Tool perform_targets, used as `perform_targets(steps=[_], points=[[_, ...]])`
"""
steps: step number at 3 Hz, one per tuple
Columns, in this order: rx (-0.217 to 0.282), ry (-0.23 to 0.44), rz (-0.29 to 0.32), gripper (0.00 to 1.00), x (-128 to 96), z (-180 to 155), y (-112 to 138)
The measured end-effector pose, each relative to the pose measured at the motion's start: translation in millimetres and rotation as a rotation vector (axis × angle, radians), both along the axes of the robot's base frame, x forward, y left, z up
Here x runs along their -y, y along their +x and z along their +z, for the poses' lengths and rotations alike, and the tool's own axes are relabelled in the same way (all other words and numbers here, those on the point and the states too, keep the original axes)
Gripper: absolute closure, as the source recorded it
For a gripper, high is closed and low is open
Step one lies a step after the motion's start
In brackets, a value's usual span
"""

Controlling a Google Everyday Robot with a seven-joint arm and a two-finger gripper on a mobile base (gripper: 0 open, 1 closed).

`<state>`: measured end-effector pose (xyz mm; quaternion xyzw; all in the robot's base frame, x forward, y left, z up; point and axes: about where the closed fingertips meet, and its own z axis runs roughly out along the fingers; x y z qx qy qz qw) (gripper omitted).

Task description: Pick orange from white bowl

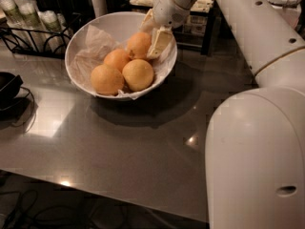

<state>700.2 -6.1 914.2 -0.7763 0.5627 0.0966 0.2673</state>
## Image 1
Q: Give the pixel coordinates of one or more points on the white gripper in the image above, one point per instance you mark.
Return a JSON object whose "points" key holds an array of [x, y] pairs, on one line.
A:
{"points": [[169, 10]]}

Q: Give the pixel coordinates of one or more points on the white bowl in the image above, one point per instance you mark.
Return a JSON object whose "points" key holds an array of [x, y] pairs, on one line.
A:
{"points": [[108, 26]]}

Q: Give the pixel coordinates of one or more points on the orange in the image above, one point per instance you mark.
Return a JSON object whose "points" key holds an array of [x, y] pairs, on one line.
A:
{"points": [[117, 58], [107, 80], [138, 74], [138, 45]]}

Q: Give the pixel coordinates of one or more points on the white cylinder container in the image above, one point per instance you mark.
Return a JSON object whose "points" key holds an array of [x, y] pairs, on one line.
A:
{"points": [[98, 0]]}

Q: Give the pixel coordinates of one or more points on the middle paper cup stack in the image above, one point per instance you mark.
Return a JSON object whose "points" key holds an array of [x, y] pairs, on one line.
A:
{"points": [[32, 22]]}

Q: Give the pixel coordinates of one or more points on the black wire cup rack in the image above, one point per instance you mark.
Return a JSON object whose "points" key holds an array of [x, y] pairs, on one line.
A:
{"points": [[19, 41]]}

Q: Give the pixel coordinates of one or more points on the black condiment shelf rack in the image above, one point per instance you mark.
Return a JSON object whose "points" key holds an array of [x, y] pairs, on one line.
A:
{"points": [[200, 28]]}

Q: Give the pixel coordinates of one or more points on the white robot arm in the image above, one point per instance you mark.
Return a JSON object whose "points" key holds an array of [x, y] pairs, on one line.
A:
{"points": [[255, 142]]}

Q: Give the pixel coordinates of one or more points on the left paper cup stack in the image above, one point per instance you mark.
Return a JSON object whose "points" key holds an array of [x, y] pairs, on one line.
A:
{"points": [[13, 14]]}

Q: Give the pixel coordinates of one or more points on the white paper bowl liner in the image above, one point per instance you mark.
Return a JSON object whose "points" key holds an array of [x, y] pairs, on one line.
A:
{"points": [[95, 45]]}

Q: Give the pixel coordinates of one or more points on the paper cup stack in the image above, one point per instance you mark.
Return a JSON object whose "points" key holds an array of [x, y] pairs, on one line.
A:
{"points": [[13, 14], [32, 22], [52, 24]]}

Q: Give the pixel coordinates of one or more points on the right paper cup stack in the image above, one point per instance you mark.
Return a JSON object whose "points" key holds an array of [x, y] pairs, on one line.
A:
{"points": [[52, 24]]}

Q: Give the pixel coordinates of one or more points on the black device at left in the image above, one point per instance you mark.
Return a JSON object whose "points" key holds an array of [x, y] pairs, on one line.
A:
{"points": [[10, 85]]}

